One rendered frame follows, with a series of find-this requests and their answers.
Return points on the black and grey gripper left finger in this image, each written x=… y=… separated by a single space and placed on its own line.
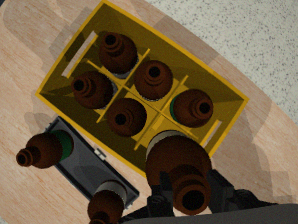
x=157 y=205

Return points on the yellow bottle crate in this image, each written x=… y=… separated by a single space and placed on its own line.
x=55 y=90

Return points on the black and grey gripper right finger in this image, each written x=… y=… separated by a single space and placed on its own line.
x=224 y=198

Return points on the brown glass bottle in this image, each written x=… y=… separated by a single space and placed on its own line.
x=118 y=54
x=187 y=163
x=46 y=149
x=151 y=82
x=96 y=89
x=186 y=107
x=129 y=117
x=108 y=202

